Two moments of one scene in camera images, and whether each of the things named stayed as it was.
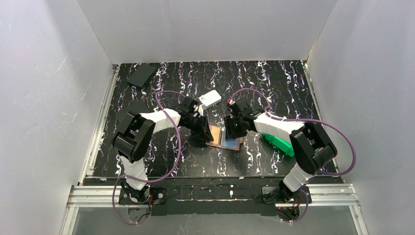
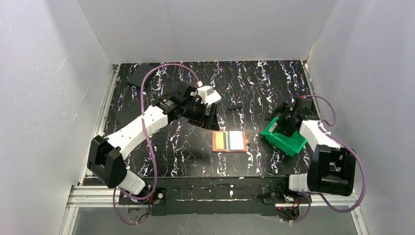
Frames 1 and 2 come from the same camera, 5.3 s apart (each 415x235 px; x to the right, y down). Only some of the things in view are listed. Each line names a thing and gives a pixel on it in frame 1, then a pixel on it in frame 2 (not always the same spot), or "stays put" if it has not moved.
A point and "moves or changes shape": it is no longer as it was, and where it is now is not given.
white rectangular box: [210, 98] stays put
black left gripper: [199, 127] → [201, 112]
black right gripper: [233, 126] → [285, 114]
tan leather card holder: [218, 133] moves or changes shape
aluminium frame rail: [108, 196] stays put
